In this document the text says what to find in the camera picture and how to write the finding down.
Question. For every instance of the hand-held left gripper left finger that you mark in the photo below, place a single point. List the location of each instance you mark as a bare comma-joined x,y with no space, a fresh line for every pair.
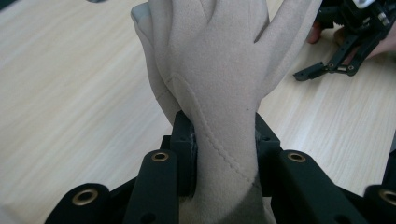
155,186

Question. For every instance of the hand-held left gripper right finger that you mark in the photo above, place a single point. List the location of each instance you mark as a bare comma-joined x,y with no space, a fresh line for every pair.
299,186

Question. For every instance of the beige glove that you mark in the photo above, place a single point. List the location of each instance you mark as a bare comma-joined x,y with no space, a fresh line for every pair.
146,46
218,77

